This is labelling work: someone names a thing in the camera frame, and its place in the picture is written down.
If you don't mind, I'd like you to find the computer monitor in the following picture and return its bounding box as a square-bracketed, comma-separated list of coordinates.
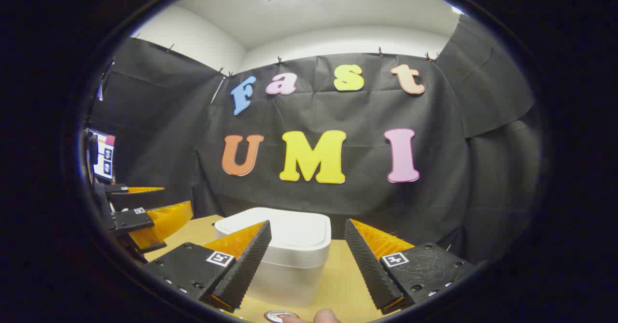
[89, 130, 116, 181]

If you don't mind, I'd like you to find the white desktop garbage bin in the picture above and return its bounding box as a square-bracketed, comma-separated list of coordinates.
[214, 207, 332, 308]

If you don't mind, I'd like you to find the black backdrop cloth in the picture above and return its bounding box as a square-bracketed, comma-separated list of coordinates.
[87, 14, 544, 266]

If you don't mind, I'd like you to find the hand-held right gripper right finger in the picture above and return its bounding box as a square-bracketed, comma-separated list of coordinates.
[344, 218, 477, 315]

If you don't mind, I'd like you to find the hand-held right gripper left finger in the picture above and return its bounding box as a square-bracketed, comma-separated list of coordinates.
[142, 220, 272, 313]

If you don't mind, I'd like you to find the silver pop can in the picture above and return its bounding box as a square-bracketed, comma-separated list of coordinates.
[264, 310, 300, 323]

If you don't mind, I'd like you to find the wooden desktop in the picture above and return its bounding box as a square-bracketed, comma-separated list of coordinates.
[142, 214, 421, 323]

